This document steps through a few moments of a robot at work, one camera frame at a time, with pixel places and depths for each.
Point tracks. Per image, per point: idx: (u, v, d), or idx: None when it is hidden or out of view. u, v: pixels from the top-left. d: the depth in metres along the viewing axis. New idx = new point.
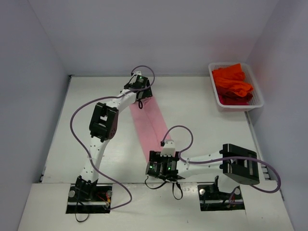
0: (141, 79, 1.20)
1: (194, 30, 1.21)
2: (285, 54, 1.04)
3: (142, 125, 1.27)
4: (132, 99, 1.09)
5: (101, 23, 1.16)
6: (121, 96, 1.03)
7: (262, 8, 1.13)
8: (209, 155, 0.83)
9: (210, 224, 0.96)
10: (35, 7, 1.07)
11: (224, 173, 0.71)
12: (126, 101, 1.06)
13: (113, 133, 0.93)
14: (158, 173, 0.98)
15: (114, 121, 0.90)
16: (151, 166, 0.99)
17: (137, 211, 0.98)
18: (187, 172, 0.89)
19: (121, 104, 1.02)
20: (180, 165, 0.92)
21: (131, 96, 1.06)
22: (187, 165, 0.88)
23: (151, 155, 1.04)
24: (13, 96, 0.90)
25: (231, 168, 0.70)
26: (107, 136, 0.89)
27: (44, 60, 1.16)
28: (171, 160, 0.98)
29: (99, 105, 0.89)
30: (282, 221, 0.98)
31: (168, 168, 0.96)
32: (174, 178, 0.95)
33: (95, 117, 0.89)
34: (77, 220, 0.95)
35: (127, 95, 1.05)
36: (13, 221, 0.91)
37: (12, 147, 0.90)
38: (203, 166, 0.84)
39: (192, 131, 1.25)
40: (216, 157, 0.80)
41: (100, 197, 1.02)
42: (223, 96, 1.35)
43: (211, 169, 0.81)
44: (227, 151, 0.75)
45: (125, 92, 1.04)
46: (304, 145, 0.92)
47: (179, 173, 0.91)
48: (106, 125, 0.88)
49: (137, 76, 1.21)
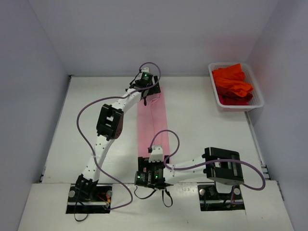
0: (146, 76, 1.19)
1: (194, 30, 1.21)
2: (285, 54, 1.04)
3: (144, 123, 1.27)
4: (137, 98, 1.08)
5: (101, 23, 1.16)
6: (127, 96, 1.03)
7: (262, 8, 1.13)
8: (193, 160, 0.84)
9: (209, 224, 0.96)
10: (35, 7, 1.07)
11: (208, 177, 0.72)
12: (132, 101, 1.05)
13: (119, 133, 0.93)
14: (147, 183, 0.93)
15: (120, 121, 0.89)
16: (139, 176, 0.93)
17: (137, 211, 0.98)
18: (173, 179, 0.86)
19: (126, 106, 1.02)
20: (167, 172, 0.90)
21: (136, 96, 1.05)
22: (173, 172, 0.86)
23: (139, 161, 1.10)
24: (13, 96, 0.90)
25: (214, 172, 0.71)
26: (113, 135, 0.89)
27: (44, 60, 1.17)
28: (158, 168, 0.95)
29: (105, 106, 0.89)
30: (283, 221, 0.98)
31: (156, 177, 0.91)
32: (162, 186, 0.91)
33: (101, 118, 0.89)
34: (76, 219, 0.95)
35: (133, 96, 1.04)
36: (13, 220, 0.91)
37: (12, 147, 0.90)
38: (188, 172, 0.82)
39: (192, 130, 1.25)
40: (199, 161, 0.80)
41: (100, 197, 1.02)
42: (224, 96, 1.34)
43: (196, 174, 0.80)
44: (210, 154, 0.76)
45: (130, 93, 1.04)
46: (304, 145, 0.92)
47: (166, 180, 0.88)
48: (112, 127, 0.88)
49: (143, 73, 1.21)
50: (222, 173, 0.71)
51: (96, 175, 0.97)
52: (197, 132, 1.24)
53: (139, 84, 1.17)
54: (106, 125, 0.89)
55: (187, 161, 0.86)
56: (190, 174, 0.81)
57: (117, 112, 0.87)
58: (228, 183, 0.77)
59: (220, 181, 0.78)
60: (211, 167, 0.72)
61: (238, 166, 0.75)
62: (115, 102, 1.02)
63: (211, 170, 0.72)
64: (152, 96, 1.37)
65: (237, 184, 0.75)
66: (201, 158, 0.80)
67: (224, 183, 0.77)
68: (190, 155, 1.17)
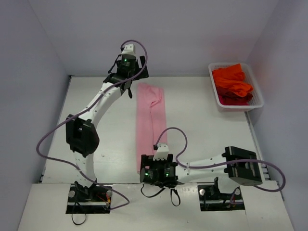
0: (127, 61, 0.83)
1: (194, 30, 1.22)
2: (286, 54, 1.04)
3: (144, 123, 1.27)
4: (116, 96, 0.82)
5: (101, 23, 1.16)
6: (99, 98, 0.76)
7: (262, 8, 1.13)
8: (211, 159, 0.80)
9: (210, 224, 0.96)
10: (35, 7, 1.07)
11: (230, 177, 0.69)
12: (108, 101, 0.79)
13: (97, 143, 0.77)
14: (155, 180, 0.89)
15: (92, 134, 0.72)
16: (147, 173, 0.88)
17: (137, 210, 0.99)
18: (187, 178, 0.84)
19: (98, 111, 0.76)
20: (179, 170, 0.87)
21: (113, 93, 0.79)
22: (188, 170, 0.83)
23: (143, 160, 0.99)
24: (13, 96, 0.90)
25: (236, 172, 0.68)
26: (88, 151, 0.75)
27: (44, 60, 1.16)
28: (168, 166, 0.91)
29: (69, 117, 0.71)
30: (283, 221, 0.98)
31: (166, 174, 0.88)
32: (172, 184, 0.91)
33: (69, 132, 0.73)
34: (74, 221, 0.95)
35: (107, 95, 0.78)
36: (13, 221, 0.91)
37: (13, 147, 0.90)
38: (205, 171, 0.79)
39: (192, 131, 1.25)
40: (219, 160, 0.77)
41: (100, 197, 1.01)
42: (223, 96, 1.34)
43: (214, 173, 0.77)
44: (231, 153, 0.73)
45: (103, 92, 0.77)
46: (304, 145, 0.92)
47: (178, 179, 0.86)
48: (83, 141, 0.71)
49: (122, 56, 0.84)
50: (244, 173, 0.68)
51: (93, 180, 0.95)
52: (197, 132, 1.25)
53: (119, 76, 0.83)
54: (77, 139, 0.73)
55: (203, 160, 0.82)
56: (209, 173, 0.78)
57: (85, 123, 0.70)
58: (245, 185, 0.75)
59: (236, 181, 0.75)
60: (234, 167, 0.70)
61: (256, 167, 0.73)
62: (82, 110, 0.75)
63: (233, 170, 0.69)
64: (154, 95, 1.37)
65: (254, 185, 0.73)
66: (221, 158, 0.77)
67: (241, 185, 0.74)
68: (190, 155, 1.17)
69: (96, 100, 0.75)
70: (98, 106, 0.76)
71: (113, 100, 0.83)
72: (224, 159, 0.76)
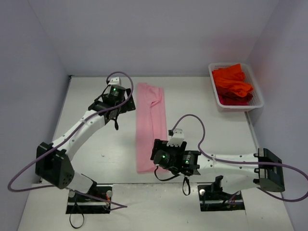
0: (115, 91, 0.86)
1: (194, 30, 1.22)
2: (285, 54, 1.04)
3: (144, 123, 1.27)
4: (98, 125, 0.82)
5: (101, 23, 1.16)
6: (79, 126, 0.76)
7: (262, 8, 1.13)
8: (240, 156, 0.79)
9: (210, 224, 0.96)
10: (35, 7, 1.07)
11: (260, 178, 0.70)
12: (88, 130, 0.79)
13: (71, 175, 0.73)
14: (171, 165, 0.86)
15: (64, 166, 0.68)
16: (164, 156, 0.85)
17: (137, 210, 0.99)
18: (210, 169, 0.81)
19: (75, 141, 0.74)
20: (202, 160, 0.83)
21: (95, 121, 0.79)
22: (213, 162, 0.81)
23: (156, 144, 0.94)
24: (13, 96, 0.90)
25: (267, 173, 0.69)
26: (59, 185, 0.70)
27: (44, 60, 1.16)
28: (187, 153, 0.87)
29: (43, 146, 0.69)
30: (282, 222, 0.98)
31: (186, 162, 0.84)
32: (189, 173, 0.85)
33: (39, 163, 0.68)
34: (71, 221, 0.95)
35: (88, 122, 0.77)
36: (14, 221, 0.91)
37: (12, 147, 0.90)
38: (233, 166, 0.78)
39: (192, 131, 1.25)
40: (249, 159, 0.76)
41: (100, 197, 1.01)
42: (223, 96, 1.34)
43: (242, 171, 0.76)
44: (263, 155, 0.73)
45: (84, 119, 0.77)
46: (304, 145, 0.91)
47: (200, 168, 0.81)
48: (55, 173, 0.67)
49: (111, 86, 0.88)
50: (275, 177, 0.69)
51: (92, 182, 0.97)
52: (198, 132, 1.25)
53: (106, 104, 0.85)
54: (47, 171, 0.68)
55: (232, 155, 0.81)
56: (236, 170, 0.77)
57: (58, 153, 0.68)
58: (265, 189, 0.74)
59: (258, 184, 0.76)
60: (266, 169, 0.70)
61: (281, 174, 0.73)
62: (58, 139, 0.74)
63: (264, 172, 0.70)
64: (154, 95, 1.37)
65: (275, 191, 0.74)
66: (252, 157, 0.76)
67: (263, 188, 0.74)
68: None
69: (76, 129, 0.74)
70: (77, 135, 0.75)
71: (94, 129, 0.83)
72: (256, 159, 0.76)
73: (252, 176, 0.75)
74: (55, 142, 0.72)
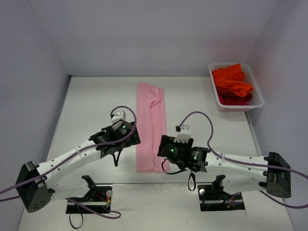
0: (124, 129, 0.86)
1: (194, 30, 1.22)
2: (285, 54, 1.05)
3: (144, 122, 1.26)
4: (93, 158, 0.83)
5: (101, 23, 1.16)
6: (73, 156, 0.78)
7: (262, 8, 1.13)
8: (250, 157, 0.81)
9: (210, 224, 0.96)
10: (35, 8, 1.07)
11: (268, 181, 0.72)
12: (80, 161, 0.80)
13: (45, 202, 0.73)
14: (178, 160, 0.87)
15: (39, 195, 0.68)
16: (173, 149, 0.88)
17: (136, 210, 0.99)
18: (217, 168, 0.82)
19: (60, 171, 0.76)
20: (211, 157, 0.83)
21: (89, 155, 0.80)
22: (222, 161, 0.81)
23: (163, 139, 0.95)
24: (13, 96, 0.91)
25: (275, 178, 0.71)
26: (28, 209, 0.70)
27: (44, 60, 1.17)
28: (195, 148, 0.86)
29: (28, 166, 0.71)
30: (283, 222, 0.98)
31: (194, 158, 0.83)
32: (196, 169, 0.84)
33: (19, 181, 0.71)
34: (70, 221, 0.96)
35: (83, 154, 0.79)
36: (14, 221, 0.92)
37: (13, 147, 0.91)
38: (243, 167, 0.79)
39: (194, 131, 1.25)
40: (259, 161, 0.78)
41: (100, 197, 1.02)
42: (223, 96, 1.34)
43: (250, 172, 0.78)
44: (273, 160, 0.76)
45: (79, 150, 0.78)
46: (304, 145, 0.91)
47: (208, 165, 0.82)
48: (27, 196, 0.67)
49: (121, 122, 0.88)
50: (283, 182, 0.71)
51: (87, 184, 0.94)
52: (198, 132, 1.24)
53: (108, 137, 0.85)
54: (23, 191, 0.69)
55: (241, 156, 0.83)
56: (244, 171, 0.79)
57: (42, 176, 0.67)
58: (271, 193, 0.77)
59: (264, 187, 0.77)
60: (275, 173, 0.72)
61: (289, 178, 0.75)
62: (46, 162, 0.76)
63: (274, 175, 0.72)
64: (155, 95, 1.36)
65: (280, 196, 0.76)
66: (261, 160, 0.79)
67: (267, 192, 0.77)
68: None
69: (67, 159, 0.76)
70: (66, 164, 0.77)
71: (87, 161, 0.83)
72: (264, 162, 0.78)
73: (260, 178, 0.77)
74: (42, 165, 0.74)
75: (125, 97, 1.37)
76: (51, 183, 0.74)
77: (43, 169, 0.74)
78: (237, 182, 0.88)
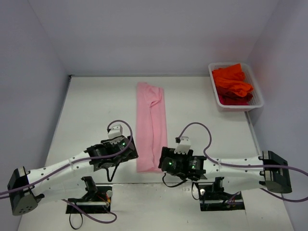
0: (123, 146, 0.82)
1: (194, 30, 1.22)
2: (285, 55, 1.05)
3: (144, 122, 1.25)
4: (86, 171, 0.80)
5: (101, 23, 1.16)
6: (64, 168, 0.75)
7: (262, 8, 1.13)
8: (245, 159, 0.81)
9: (209, 224, 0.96)
10: (35, 8, 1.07)
11: (265, 180, 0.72)
12: (71, 173, 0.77)
13: (32, 208, 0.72)
14: (178, 172, 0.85)
15: (24, 203, 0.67)
16: (171, 162, 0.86)
17: (136, 211, 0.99)
18: (216, 174, 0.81)
19: (50, 181, 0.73)
20: (208, 164, 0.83)
21: (81, 168, 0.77)
22: (219, 166, 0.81)
23: (163, 151, 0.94)
24: (13, 96, 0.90)
25: (272, 176, 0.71)
26: (14, 212, 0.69)
27: (44, 60, 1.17)
28: (192, 158, 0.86)
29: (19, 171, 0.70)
30: (282, 221, 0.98)
31: (192, 167, 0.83)
32: (196, 179, 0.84)
33: (10, 183, 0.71)
34: (70, 221, 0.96)
35: (75, 167, 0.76)
36: (14, 221, 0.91)
37: (12, 147, 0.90)
38: (238, 170, 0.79)
39: (194, 132, 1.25)
40: (254, 162, 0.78)
41: (100, 197, 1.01)
42: (223, 96, 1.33)
43: (248, 174, 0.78)
44: (267, 158, 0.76)
45: (72, 162, 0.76)
46: (304, 145, 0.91)
47: (206, 173, 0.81)
48: (13, 202, 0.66)
49: (122, 138, 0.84)
50: (280, 179, 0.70)
51: (86, 186, 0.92)
52: (198, 133, 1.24)
53: (105, 151, 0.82)
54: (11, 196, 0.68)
55: (236, 159, 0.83)
56: (240, 173, 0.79)
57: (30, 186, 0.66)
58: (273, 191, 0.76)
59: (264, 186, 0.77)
60: (271, 171, 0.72)
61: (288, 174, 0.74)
62: (37, 170, 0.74)
63: (270, 174, 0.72)
64: (155, 95, 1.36)
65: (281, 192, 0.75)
66: (257, 160, 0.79)
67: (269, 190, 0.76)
68: None
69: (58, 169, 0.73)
70: (56, 175, 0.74)
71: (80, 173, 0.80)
72: (260, 162, 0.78)
73: (258, 178, 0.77)
74: (32, 172, 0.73)
75: (125, 97, 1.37)
76: (39, 191, 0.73)
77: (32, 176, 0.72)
78: (236, 183, 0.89)
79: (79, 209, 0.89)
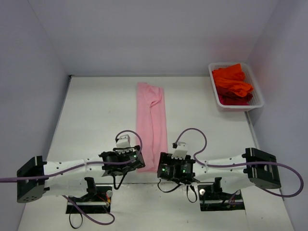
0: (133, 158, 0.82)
1: (194, 30, 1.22)
2: (285, 55, 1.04)
3: (144, 122, 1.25)
4: (96, 175, 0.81)
5: (101, 23, 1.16)
6: (79, 167, 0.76)
7: (262, 8, 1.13)
8: (229, 158, 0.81)
9: (209, 224, 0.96)
10: (35, 9, 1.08)
11: (250, 177, 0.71)
12: (83, 174, 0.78)
13: (36, 198, 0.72)
14: (171, 177, 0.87)
15: (34, 192, 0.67)
16: (163, 169, 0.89)
17: (136, 211, 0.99)
18: (205, 175, 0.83)
19: (63, 176, 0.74)
20: (197, 167, 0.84)
21: (94, 170, 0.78)
22: (207, 168, 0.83)
23: (162, 157, 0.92)
24: (13, 96, 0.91)
25: (256, 173, 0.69)
26: (18, 198, 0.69)
27: (44, 60, 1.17)
28: (184, 162, 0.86)
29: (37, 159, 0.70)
30: (282, 221, 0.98)
31: (183, 171, 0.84)
32: (188, 182, 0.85)
33: (25, 168, 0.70)
34: (70, 221, 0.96)
35: (88, 168, 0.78)
36: (14, 221, 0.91)
37: (13, 147, 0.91)
38: (224, 170, 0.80)
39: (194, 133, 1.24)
40: (238, 161, 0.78)
41: (100, 197, 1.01)
42: (223, 96, 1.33)
43: (233, 173, 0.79)
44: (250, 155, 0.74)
45: (87, 163, 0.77)
46: (304, 145, 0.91)
47: (196, 176, 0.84)
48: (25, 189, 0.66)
49: (132, 151, 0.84)
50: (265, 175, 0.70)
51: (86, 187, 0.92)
52: (198, 133, 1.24)
53: (115, 159, 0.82)
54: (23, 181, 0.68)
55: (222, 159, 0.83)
56: (226, 172, 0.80)
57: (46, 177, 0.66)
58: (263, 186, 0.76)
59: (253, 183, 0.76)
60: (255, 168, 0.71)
61: (274, 169, 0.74)
62: (53, 162, 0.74)
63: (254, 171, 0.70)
64: (156, 95, 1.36)
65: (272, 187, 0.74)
66: (241, 158, 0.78)
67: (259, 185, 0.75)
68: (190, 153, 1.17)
69: (74, 167, 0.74)
70: (70, 173, 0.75)
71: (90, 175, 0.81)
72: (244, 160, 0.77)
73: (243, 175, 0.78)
74: (48, 163, 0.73)
75: (126, 97, 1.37)
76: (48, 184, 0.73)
77: (48, 168, 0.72)
78: (232, 182, 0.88)
79: (79, 209, 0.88)
